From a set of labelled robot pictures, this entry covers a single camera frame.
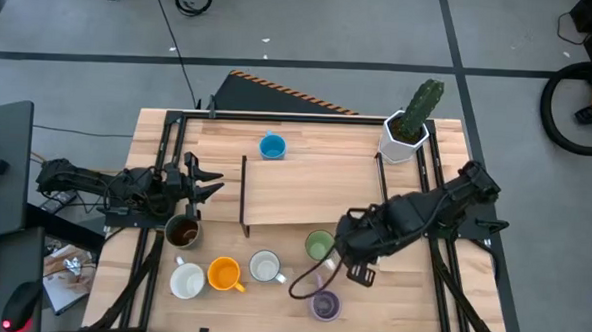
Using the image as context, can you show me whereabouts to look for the green mug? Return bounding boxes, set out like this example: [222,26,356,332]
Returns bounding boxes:
[303,228,338,263]

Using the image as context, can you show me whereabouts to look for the white mug blue leaf pattern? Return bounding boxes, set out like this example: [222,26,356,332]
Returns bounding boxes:
[247,248,289,286]

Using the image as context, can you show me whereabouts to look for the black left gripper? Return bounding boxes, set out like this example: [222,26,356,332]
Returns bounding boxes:
[161,150,226,220]

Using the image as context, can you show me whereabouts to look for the thin black cable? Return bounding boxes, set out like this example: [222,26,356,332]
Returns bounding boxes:
[555,10,592,48]

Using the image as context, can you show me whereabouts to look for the black mat orange striped edge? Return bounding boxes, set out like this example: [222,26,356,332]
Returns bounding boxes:
[212,68,361,118]

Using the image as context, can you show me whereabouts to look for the black computer mouse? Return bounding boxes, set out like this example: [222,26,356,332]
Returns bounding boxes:
[0,278,42,332]

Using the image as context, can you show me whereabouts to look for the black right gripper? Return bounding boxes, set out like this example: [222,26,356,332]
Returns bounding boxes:
[333,205,396,289]

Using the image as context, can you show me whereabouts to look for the wooden shelf riser black legs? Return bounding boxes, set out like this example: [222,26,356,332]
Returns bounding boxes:
[237,146,393,245]

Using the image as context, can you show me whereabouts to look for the open box with papers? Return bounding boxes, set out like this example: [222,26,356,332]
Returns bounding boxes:
[41,243,98,317]

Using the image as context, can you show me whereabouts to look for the dark grey desk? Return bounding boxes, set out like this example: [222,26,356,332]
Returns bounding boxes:
[0,99,53,332]

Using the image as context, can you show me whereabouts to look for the white hexagonal plant pot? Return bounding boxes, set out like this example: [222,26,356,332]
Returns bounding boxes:
[377,108,433,167]

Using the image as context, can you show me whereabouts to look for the dark teal speckled mug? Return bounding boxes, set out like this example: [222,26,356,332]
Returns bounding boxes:
[163,212,204,251]

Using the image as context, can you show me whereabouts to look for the long black floor cable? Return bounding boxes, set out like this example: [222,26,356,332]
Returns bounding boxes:
[145,0,205,109]

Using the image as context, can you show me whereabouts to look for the orange shop vacuum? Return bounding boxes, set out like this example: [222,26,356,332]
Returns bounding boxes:
[537,59,592,158]

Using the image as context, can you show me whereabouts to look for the thin grey floor cable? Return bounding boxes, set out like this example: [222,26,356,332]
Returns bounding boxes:
[31,123,134,140]

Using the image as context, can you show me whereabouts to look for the orange mug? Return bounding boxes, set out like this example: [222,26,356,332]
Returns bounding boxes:
[205,255,248,294]

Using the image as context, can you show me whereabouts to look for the black power adapter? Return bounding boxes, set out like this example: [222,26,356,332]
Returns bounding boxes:
[40,188,79,215]

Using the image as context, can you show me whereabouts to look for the lilac ribbed bubble mug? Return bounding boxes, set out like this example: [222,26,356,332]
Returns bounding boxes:
[308,272,344,323]

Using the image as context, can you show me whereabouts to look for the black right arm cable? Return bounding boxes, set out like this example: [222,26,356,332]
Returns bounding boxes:
[288,258,347,303]

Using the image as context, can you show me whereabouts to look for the pale teal mug white handle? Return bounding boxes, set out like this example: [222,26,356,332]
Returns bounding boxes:
[168,255,207,301]

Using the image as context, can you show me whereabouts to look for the green cactus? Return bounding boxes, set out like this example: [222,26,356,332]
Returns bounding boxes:
[400,77,446,141]

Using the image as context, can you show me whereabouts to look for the black aluminium table frame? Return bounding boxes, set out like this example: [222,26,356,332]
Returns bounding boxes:
[88,104,517,332]

